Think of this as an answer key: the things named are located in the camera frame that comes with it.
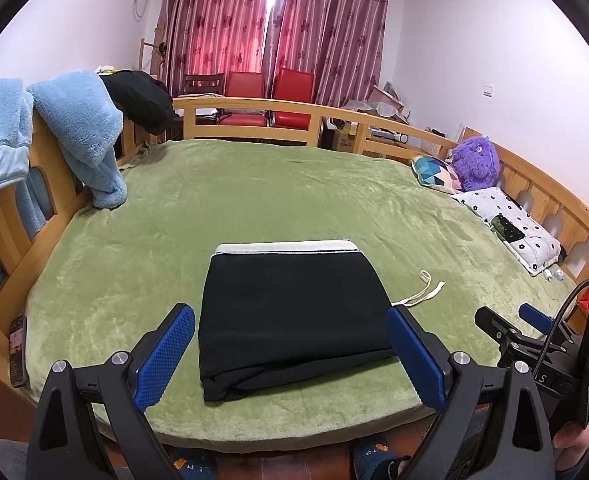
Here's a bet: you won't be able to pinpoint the wooden bed frame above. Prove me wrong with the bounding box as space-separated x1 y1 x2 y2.
0 97 589 411

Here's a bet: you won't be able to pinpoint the geometric patterned pillow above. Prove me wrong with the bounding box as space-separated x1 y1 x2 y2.
411 155 462 193

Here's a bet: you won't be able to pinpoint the person's grey trouser leg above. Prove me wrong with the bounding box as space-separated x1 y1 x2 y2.
0 439 31 480

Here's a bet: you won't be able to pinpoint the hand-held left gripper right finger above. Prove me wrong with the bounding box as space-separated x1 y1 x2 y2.
385 305 555 480

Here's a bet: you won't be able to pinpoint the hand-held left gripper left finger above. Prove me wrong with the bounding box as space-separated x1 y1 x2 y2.
26 302 196 480

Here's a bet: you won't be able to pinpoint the white mesh cover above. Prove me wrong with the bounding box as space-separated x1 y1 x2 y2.
344 100 410 122

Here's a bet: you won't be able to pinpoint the black smartphone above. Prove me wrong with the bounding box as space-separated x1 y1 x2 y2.
8 315 28 388

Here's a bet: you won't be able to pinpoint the purple plush toy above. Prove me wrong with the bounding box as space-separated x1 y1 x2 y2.
449 136 501 192

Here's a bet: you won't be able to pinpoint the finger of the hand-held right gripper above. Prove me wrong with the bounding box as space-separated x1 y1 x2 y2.
474 306 523 356
518 302 575 342

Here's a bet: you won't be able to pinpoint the white floral pillow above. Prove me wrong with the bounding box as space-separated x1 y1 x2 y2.
457 187 562 276

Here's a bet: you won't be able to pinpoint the cardboard box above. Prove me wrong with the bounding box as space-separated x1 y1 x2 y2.
331 127 360 153

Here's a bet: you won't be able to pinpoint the black cable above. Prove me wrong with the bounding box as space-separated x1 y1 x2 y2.
534 279 589 376

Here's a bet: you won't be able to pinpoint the dark patterned pouch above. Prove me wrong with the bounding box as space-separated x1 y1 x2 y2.
491 212 525 243

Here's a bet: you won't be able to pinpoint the red chair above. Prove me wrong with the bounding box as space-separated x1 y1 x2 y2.
272 67 317 131
217 71 270 128

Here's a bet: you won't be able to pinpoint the green fleece blanket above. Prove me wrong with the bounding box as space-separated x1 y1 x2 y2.
24 139 580 453

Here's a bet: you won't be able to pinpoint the dark wooden chair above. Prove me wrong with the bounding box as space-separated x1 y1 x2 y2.
182 74 225 98

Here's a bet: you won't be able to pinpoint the black garment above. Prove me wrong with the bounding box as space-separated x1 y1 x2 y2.
97 70 175 136

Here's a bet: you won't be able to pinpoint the blue patterned slipper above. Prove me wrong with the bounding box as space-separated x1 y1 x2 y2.
351 435 410 480
172 452 218 480

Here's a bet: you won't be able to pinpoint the wooden coat rack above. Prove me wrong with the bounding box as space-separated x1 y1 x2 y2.
139 37 169 77

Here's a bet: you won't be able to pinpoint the maroon floral curtain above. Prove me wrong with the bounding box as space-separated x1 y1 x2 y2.
264 0 391 108
162 0 275 97

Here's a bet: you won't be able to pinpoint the black pants with white stripes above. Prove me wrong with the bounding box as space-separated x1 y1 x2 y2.
198 240 446 403

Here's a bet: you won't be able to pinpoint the light blue fleece robe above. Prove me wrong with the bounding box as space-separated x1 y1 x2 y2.
0 71 128 211

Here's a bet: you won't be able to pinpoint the person's right hand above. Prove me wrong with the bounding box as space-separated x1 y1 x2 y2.
553 422 589 471

